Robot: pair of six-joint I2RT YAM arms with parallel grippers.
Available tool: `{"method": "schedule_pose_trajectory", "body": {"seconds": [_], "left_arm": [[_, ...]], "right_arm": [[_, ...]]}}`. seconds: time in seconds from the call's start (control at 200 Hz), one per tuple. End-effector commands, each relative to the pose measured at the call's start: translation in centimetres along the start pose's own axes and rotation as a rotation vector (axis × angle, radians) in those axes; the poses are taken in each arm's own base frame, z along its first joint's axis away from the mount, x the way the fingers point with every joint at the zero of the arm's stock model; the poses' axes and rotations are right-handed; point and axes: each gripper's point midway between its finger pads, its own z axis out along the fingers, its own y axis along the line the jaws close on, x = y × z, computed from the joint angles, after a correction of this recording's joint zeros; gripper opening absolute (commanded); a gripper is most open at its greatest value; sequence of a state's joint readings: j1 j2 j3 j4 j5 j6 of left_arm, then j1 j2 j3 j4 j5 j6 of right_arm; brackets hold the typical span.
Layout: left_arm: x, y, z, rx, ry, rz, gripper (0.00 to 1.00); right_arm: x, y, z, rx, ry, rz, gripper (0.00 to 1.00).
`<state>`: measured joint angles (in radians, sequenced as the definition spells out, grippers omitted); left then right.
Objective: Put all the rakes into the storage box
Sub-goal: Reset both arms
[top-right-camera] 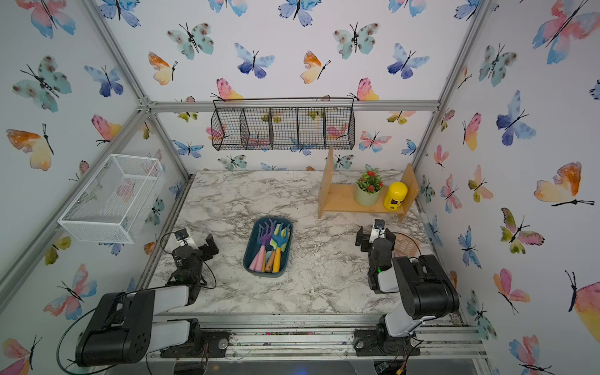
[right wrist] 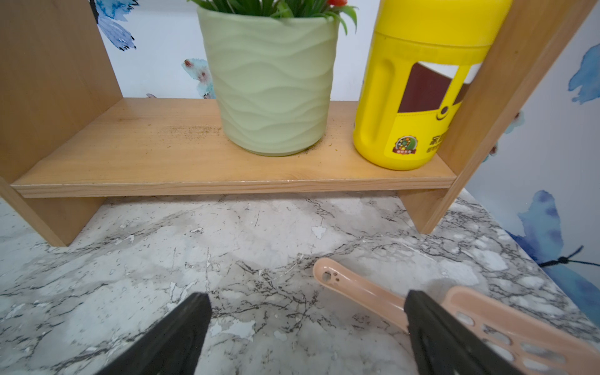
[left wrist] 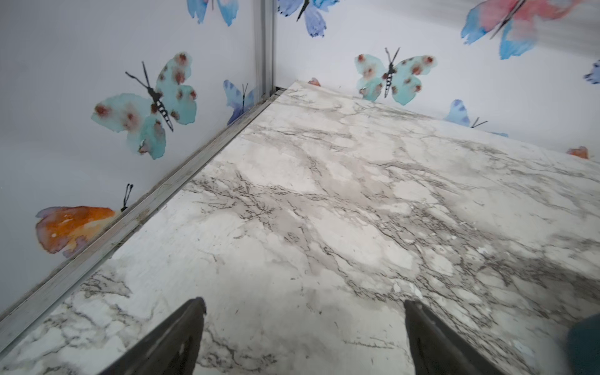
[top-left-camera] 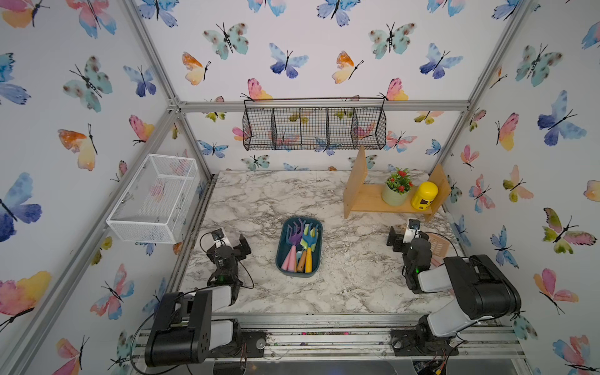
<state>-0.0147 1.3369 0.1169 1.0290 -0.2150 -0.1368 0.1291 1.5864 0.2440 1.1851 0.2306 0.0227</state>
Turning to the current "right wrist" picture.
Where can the orange pink sieve shovel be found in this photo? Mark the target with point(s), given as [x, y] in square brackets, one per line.
[533, 347]

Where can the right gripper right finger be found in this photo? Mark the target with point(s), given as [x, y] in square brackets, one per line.
[443, 345]

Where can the potted red flower plant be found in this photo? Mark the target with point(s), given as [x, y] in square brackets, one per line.
[272, 67]

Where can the wooden shelf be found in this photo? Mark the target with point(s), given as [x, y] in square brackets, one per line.
[70, 139]

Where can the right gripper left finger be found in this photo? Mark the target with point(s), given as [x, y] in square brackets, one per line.
[172, 346]

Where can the yellow canister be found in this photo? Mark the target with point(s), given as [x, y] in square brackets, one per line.
[423, 59]

